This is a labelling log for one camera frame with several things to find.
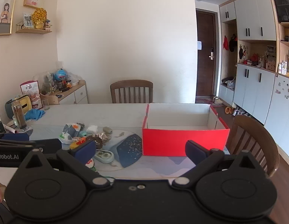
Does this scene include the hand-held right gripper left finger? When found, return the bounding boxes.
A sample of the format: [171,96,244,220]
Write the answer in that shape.
[17,139,113,190]

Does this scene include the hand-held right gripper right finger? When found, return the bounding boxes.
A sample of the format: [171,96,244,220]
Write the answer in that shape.
[171,140,268,190]

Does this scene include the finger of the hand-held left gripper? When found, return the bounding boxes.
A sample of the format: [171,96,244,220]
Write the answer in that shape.
[0,133,30,142]
[0,138,63,155]

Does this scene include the orange yellow plastic toy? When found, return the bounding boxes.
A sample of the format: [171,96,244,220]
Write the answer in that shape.
[69,137,89,150]

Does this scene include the white green printed pouch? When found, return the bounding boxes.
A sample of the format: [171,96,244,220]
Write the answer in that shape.
[85,158,115,181]

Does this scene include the red cardboard box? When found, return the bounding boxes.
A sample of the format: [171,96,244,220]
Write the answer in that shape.
[142,103,230,157]

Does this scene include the black shiny bag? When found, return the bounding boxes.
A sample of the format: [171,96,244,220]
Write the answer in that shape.
[89,133,111,149]

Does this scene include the grey green lens case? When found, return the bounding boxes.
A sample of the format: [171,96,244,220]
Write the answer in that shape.
[93,150,114,164]

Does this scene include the tall glass jar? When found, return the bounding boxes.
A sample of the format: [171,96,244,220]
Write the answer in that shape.
[11,99,28,131]

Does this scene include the blue cloth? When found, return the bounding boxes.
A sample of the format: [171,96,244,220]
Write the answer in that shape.
[24,109,46,121]

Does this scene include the yellow grey tissue box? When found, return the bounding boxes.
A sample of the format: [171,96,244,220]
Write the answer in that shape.
[5,95,33,120]

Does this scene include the wooden basket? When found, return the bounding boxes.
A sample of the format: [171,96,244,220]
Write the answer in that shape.
[39,93,60,105]

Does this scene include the red white printed bag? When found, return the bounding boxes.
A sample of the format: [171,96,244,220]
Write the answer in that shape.
[20,80,41,110]

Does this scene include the patterned door mat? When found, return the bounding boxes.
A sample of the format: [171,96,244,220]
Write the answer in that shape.
[196,97,215,104]

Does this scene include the white wooden sideboard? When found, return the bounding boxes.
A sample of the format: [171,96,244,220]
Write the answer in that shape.
[52,80,89,105]

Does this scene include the brown wooden chair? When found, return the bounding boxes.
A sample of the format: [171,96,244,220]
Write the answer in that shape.
[226,114,280,178]
[110,80,154,104]

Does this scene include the row of sneakers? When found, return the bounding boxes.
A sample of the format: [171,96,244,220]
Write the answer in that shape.
[233,107,250,117]

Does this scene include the clear plastic bag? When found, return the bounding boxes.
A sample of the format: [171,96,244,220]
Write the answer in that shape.
[33,71,54,94]

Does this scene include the low bench cabinet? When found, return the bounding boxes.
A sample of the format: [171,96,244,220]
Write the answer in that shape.
[219,84,235,107]

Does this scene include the blue ball toy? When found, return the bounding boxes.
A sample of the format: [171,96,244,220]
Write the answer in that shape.
[53,69,67,81]

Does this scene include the bags on bench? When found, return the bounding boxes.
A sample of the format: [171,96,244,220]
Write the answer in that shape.
[221,76,236,90]

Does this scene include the dark brown door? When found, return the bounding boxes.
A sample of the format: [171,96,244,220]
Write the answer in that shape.
[196,9,216,97]

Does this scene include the pale blue floor cabinet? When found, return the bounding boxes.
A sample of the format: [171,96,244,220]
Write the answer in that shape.
[233,63,276,127]

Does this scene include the white cabinet with stickers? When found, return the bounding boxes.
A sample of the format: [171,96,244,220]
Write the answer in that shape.
[263,73,289,145]

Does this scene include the clutter on cabinet counter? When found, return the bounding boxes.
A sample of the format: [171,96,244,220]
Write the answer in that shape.
[242,45,277,72]

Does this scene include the black hanging bag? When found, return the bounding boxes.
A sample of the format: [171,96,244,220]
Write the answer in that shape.
[229,34,239,52]

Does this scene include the golden flower ornament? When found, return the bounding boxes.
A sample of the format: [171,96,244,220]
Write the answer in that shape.
[32,7,47,30]

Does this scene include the bottles on cabinet top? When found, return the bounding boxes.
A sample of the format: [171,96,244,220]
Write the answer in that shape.
[276,54,289,78]

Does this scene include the wooden wall shelf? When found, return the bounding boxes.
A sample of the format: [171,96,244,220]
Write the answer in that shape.
[15,21,53,35]

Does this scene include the small photo frame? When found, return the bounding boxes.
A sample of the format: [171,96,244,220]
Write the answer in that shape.
[23,13,34,28]

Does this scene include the large framed wall poster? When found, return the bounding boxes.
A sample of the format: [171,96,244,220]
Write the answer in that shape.
[0,0,20,36]

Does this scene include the small white wall cabinet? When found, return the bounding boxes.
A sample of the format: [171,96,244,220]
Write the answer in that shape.
[219,1,237,23]

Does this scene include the large white wall cabinet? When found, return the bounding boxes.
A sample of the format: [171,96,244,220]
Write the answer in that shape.
[234,0,277,41]

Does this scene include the glass door wall cabinet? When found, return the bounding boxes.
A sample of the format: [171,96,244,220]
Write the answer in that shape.
[270,0,289,24]

